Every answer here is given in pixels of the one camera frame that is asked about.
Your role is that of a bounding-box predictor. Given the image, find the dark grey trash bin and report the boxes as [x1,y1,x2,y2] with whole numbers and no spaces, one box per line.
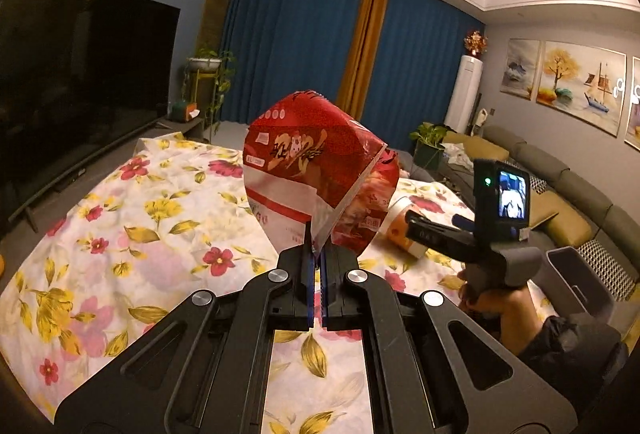
[536,246,614,322]

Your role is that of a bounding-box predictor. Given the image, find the small landscape painting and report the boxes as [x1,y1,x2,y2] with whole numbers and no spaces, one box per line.
[500,38,541,100]

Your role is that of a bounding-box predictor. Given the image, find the yellow cushion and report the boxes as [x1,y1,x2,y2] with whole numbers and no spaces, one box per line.
[442,131,509,162]
[529,190,593,248]

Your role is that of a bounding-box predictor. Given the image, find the black television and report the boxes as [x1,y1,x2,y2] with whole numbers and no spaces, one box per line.
[1,0,180,229]

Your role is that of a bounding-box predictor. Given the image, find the sailboat painting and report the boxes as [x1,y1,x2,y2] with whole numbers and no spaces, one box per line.
[536,41,627,136]

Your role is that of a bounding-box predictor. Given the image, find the white orange paper cup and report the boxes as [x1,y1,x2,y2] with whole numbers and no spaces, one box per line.
[380,197,427,258]

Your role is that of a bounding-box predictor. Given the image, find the potted plant green pot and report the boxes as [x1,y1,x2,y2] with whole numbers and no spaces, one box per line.
[409,122,450,171]

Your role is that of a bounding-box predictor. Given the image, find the red snack bag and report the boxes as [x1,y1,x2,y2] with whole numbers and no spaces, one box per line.
[243,90,400,254]

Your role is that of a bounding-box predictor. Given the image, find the patterned pillow near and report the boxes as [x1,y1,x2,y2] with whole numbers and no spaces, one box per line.
[577,239,638,302]

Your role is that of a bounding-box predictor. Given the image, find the blue curtains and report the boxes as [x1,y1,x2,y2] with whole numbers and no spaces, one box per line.
[221,0,485,150]

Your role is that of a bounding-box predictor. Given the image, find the purple abstract painting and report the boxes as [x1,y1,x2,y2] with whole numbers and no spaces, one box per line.
[625,57,640,150]

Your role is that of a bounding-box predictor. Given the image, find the orange curtain strip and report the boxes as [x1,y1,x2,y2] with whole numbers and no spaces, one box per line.
[336,0,388,120]

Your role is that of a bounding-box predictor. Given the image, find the white cloth on sofa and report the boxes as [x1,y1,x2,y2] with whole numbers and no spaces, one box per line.
[442,142,474,172]

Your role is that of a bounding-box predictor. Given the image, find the plant on wooden stand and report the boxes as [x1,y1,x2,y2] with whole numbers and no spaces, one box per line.
[182,46,236,134]

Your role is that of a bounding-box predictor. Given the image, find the white standing air conditioner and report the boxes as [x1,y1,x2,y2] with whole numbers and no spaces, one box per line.
[444,55,483,134]

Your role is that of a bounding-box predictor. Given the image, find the red flower ornament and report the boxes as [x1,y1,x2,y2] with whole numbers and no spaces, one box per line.
[463,30,488,58]

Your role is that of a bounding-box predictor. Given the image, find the person's right hand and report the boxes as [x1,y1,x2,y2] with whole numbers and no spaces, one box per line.
[457,269,542,355]

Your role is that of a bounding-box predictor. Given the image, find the yellow cushion far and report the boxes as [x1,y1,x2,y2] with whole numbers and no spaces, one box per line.
[442,131,509,162]

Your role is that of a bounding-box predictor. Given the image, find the grey sectional sofa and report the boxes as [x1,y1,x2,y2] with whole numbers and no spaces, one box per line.
[439,125,639,290]

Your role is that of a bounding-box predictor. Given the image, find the yellow cushion near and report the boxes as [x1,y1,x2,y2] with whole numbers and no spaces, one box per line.
[529,190,593,248]

